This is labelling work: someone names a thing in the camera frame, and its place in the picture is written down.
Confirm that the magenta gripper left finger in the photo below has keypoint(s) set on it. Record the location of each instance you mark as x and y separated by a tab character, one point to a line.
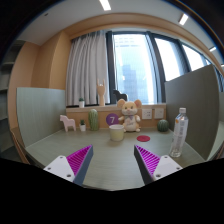
73	167

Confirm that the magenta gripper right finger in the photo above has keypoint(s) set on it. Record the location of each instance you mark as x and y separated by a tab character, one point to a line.
153	167

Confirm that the clear plastic water bottle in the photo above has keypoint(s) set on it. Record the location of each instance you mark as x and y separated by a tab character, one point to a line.
180	132

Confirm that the red round coaster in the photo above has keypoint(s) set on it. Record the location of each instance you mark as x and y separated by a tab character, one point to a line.
143	138

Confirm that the round green cactus ornament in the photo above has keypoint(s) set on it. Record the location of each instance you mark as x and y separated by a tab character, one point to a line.
163	125

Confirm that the small potted plant on desk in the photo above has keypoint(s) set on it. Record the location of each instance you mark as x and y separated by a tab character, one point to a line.
82	125

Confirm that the pink wooden horse figure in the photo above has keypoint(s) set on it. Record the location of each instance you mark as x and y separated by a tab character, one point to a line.
68	122

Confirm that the cream yellow cup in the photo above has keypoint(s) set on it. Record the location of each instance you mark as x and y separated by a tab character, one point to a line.
116	132

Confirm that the tall green cactus ornament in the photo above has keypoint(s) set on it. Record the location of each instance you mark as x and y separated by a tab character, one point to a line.
93	120

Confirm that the plush mouse toy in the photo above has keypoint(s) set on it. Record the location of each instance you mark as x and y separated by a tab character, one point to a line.
129	116

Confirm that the purple number seven sign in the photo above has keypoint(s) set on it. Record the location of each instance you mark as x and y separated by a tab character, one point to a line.
112	119

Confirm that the left grey desk partition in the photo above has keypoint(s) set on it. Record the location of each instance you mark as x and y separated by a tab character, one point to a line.
38	112

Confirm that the grey desk partition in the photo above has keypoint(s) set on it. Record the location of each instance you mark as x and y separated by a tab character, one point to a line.
38	112
198	93

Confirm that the small potted plant on ledge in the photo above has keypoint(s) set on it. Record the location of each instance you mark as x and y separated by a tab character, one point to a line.
81	102

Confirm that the shelf unit at left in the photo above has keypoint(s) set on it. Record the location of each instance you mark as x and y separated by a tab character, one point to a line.
5	75

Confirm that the black horse figure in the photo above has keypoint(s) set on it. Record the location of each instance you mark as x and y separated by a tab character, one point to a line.
119	95

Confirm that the wooden hand sculpture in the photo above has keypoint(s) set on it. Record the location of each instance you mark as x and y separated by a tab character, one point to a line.
101	89

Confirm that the right grey desk partition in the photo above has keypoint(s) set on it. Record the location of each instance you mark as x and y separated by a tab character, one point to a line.
198	93

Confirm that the grey white curtain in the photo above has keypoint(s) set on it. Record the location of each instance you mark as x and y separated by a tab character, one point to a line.
87	67

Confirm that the white wall socket left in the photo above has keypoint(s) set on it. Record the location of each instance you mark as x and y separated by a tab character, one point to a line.
146	114

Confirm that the white wall socket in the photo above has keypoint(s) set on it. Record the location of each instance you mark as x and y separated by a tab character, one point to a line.
146	114
159	113

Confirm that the white wall socket right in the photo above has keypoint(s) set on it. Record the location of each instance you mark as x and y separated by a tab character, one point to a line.
159	113

